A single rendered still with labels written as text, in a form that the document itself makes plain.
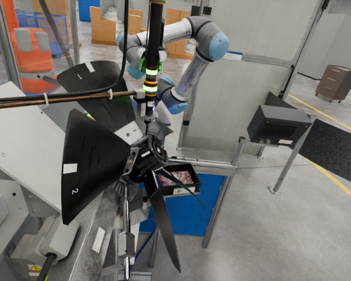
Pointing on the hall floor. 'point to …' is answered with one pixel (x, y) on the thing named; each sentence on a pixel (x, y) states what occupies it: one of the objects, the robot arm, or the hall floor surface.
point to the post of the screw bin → (154, 247)
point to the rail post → (217, 211)
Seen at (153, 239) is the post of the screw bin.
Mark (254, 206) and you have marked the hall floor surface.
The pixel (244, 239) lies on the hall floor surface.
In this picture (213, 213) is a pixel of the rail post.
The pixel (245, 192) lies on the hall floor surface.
